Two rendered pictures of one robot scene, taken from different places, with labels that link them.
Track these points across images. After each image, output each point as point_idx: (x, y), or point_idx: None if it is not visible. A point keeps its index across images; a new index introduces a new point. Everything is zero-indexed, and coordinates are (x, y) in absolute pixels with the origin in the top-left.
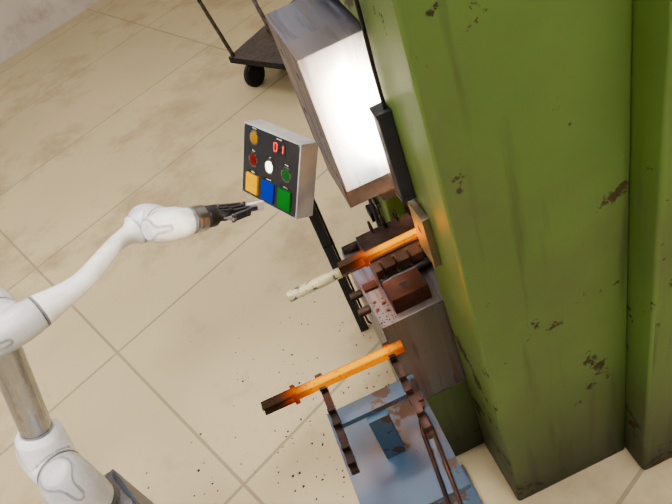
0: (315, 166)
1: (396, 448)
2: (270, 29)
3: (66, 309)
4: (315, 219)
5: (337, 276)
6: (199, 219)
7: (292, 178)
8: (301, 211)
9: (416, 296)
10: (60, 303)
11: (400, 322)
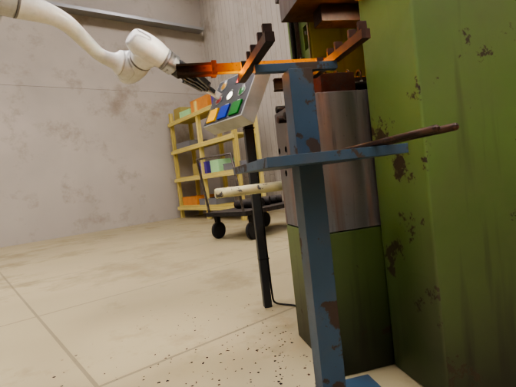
0: (264, 88)
1: (311, 141)
2: None
3: (38, 13)
4: (252, 160)
5: (261, 186)
6: (171, 54)
7: (246, 89)
8: (246, 111)
9: (342, 81)
10: (38, 1)
11: (325, 94)
